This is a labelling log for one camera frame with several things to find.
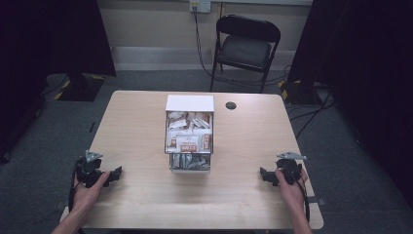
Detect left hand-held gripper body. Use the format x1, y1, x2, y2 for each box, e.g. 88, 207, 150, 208
74, 149, 113, 189

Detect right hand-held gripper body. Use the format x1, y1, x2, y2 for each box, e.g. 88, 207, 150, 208
268, 151, 308, 186

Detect person's right hand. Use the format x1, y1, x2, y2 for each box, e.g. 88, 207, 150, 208
274, 168, 309, 213

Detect person's left hand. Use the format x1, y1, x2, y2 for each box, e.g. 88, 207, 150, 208
71, 171, 112, 214

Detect clear drawer with silver packets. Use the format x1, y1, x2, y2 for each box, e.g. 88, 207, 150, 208
169, 152, 211, 173

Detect pile of silver packets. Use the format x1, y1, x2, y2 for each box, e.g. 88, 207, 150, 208
170, 153, 210, 171

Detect black stand base striped tape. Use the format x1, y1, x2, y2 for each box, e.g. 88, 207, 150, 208
53, 72, 107, 102
277, 78, 327, 105

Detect clear drawer with brown packets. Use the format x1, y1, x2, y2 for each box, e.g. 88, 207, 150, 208
164, 110, 215, 155

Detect pile of brown white packets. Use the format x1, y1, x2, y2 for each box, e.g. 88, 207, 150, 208
166, 111, 213, 153

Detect white box of snack packets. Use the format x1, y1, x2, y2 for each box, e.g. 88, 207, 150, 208
164, 94, 215, 174

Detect black folding chair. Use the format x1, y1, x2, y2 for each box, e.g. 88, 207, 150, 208
208, 14, 282, 95

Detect dark curtain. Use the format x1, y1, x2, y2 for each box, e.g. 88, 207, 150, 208
0, 0, 118, 164
286, 0, 413, 213

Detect left hand-held gripper black cable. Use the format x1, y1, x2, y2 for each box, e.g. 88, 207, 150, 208
67, 158, 82, 214

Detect hand-held gripper black cable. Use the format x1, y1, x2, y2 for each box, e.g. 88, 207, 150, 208
67, 158, 82, 214
290, 174, 312, 224

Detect right hand-held gripper black cable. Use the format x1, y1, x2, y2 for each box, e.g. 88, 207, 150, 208
290, 174, 312, 224

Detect grey table side bracket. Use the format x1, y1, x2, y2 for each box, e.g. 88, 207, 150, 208
306, 195, 327, 207

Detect black floor cables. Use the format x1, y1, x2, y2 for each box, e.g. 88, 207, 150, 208
286, 92, 340, 139

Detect white wall socket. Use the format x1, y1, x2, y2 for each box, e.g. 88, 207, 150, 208
189, 0, 212, 15

